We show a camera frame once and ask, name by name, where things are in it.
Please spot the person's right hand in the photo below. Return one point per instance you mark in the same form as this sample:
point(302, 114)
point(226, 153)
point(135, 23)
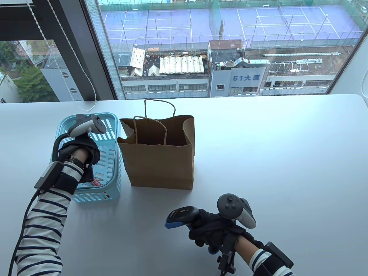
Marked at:
point(214, 231)

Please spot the person's left hand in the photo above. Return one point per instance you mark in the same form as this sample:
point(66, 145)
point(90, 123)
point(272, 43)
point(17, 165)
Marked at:
point(86, 149)

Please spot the person's left fingers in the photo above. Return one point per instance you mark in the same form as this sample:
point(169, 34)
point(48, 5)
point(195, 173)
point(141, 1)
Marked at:
point(88, 174)

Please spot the person's right fingers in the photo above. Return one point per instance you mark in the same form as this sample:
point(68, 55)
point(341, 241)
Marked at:
point(199, 237)

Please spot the black and blue barcode scanner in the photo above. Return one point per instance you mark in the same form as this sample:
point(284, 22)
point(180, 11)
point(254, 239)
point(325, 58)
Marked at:
point(181, 216)

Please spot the person's left forearm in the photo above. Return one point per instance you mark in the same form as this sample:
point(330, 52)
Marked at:
point(46, 218)

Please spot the person's right forearm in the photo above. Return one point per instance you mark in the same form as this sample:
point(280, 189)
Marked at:
point(253, 256)

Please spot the red packet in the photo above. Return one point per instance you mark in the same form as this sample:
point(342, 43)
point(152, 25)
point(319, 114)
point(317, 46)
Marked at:
point(96, 182)

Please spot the light blue plastic basket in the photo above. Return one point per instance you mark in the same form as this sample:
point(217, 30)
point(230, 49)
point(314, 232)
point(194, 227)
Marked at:
point(110, 161)

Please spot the grey right hand controller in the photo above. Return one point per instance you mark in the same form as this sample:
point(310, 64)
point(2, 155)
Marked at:
point(237, 210)

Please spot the white left hand controller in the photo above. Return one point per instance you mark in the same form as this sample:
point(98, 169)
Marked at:
point(86, 126)

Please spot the brown paper bag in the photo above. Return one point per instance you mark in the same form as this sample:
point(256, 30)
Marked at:
point(158, 164)

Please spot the black controller mount bracket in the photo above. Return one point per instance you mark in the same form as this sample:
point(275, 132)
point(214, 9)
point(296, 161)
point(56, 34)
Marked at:
point(227, 256)

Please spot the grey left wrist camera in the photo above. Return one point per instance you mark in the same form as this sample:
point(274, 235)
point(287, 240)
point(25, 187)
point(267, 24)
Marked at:
point(49, 174)

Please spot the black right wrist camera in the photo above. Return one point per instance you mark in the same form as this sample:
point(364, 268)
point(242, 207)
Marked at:
point(276, 258)

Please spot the dark window frame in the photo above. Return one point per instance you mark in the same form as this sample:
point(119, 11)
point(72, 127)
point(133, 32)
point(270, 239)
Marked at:
point(80, 49)

